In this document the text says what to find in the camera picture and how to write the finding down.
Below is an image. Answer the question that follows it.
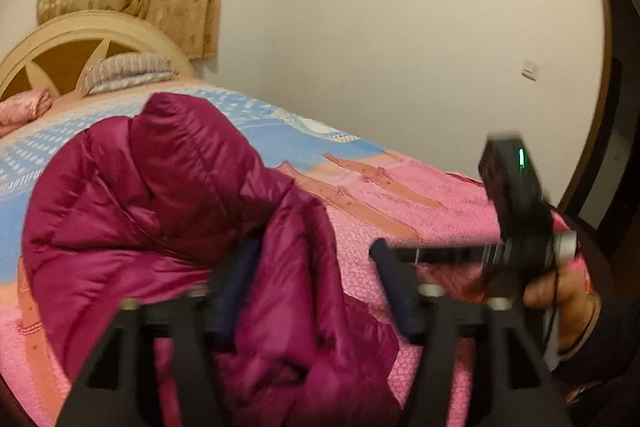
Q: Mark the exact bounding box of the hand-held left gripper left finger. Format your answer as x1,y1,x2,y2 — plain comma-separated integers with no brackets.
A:
57,239,263,427

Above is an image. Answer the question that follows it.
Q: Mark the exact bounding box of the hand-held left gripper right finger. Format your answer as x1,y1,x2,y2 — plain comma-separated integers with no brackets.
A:
370,237,573,427

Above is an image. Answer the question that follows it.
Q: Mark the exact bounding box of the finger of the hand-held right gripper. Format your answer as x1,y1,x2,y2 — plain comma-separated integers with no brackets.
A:
392,246,488,267

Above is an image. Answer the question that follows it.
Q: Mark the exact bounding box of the magenta puffer jacket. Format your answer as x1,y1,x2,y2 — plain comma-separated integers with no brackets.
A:
22,92,416,427

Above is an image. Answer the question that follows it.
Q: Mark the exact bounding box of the person's right forearm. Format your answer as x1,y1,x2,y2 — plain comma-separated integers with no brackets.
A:
550,292,640,408

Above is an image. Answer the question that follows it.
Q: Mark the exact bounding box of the person's right hand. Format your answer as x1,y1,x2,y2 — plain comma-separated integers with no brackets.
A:
522,264,601,348

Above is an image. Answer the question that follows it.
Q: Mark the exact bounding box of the bed with pink-blue bedspread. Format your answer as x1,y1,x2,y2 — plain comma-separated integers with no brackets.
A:
0,77,591,427

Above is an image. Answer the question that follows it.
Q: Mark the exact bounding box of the brown wooden door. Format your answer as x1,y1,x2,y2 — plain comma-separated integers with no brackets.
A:
557,0,640,233

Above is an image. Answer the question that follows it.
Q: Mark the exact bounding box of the striped pillow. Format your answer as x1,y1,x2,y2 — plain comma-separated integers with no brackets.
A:
80,53,181,96

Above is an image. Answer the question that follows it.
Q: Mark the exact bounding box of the pink satin pillow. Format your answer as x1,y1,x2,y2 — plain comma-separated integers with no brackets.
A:
0,88,53,138

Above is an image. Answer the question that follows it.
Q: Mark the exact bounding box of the cream wooden bed headboard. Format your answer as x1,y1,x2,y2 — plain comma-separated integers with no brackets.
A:
0,9,196,102

